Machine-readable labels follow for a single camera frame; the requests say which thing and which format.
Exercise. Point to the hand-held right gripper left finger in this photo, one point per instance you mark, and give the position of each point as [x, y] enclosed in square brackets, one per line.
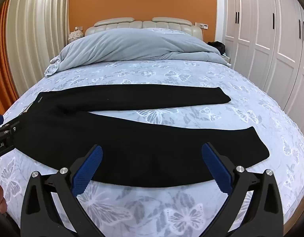
[87, 169]

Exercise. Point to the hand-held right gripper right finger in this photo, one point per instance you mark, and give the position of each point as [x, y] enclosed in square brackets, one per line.
[216, 169]

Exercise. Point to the black pants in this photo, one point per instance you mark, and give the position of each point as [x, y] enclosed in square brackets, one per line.
[142, 153]

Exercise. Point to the orange curtain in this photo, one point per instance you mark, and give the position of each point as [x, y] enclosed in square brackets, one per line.
[3, 54]

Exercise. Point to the butterfly print bed sheet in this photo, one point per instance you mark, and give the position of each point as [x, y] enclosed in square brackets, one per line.
[191, 79]

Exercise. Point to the white pleated curtain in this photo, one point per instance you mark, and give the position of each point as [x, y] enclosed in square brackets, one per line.
[38, 29]

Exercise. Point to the white nightstand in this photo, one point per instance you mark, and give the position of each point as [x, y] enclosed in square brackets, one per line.
[227, 59]

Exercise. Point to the white fluffy ornament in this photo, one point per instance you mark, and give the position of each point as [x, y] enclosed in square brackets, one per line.
[75, 35]

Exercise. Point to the black bag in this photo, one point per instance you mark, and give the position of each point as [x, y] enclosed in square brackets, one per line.
[217, 45]

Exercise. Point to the grey duvet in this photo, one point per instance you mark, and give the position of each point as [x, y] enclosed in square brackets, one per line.
[142, 44]

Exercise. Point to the white wardrobe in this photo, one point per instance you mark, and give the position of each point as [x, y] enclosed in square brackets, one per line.
[265, 29]

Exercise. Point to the beige padded headboard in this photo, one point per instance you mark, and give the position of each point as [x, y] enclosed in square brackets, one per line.
[132, 24]

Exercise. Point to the white wall socket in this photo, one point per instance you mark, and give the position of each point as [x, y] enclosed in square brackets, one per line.
[203, 25]

